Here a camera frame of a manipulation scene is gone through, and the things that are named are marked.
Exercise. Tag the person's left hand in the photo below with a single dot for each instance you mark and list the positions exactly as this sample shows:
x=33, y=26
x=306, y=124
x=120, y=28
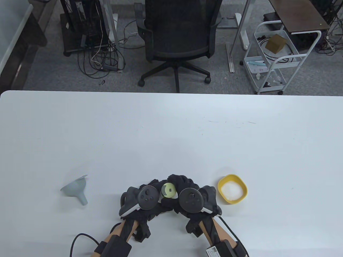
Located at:
x=155, y=184

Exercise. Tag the person's right hand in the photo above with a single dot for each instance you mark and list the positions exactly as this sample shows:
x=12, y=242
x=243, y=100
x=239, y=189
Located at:
x=185, y=182

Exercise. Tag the pale yellow press dispenser lid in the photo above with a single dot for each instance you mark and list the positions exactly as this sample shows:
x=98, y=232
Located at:
x=168, y=190

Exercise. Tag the yellow plastic bowl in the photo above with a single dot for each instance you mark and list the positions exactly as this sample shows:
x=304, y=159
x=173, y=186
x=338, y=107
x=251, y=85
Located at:
x=241, y=184

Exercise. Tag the grey plastic funnel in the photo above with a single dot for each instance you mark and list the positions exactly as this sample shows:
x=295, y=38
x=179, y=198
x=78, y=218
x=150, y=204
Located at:
x=73, y=188

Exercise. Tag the person's left forearm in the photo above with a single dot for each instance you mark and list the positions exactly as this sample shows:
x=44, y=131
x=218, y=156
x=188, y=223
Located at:
x=112, y=235

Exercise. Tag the person's right forearm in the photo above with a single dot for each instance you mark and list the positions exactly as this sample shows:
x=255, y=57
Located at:
x=223, y=230

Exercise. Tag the black tracking controller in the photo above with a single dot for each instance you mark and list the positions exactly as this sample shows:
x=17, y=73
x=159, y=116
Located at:
x=147, y=198
x=190, y=200

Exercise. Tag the white rolling cart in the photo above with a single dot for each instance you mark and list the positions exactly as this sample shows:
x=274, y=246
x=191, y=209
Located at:
x=254, y=80

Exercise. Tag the white packet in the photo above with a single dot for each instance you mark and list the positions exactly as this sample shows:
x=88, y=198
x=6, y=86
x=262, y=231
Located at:
x=257, y=69

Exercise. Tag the aluminium rails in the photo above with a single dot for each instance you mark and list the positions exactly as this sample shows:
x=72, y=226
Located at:
x=228, y=53

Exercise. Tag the black mesh office chair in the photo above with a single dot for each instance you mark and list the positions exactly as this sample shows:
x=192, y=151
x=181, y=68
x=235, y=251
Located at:
x=176, y=32

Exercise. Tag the white desk foot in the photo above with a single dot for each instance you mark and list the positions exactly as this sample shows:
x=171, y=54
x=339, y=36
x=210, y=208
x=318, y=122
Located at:
x=244, y=37

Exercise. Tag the brown cardboard box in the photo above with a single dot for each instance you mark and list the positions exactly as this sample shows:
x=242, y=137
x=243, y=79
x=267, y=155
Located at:
x=276, y=42

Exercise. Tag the black equipment rack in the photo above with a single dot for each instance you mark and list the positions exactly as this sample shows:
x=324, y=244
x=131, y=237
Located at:
x=85, y=26

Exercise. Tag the black flat device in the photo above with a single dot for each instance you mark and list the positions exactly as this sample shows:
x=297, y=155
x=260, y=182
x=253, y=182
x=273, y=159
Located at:
x=272, y=16

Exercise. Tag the dark wooden cabinet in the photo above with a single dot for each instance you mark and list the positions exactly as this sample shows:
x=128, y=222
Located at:
x=34, y=29

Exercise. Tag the dark wooden side table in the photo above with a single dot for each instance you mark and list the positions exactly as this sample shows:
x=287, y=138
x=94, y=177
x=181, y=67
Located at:
x=300, y=13

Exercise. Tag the pale partition panel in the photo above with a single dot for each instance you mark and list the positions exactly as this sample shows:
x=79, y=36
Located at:
x=10, y=26

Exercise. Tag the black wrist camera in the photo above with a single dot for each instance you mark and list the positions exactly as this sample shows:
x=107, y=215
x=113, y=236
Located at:
x=194, y=227
x=143, y=231

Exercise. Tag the white metal desk frame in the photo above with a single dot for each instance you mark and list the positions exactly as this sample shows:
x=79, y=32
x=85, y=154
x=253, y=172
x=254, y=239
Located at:
x=114, y=29
x=240, y=29

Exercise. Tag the grey metal base plate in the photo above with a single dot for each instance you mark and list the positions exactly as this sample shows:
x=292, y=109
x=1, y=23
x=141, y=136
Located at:
x=227, y=22

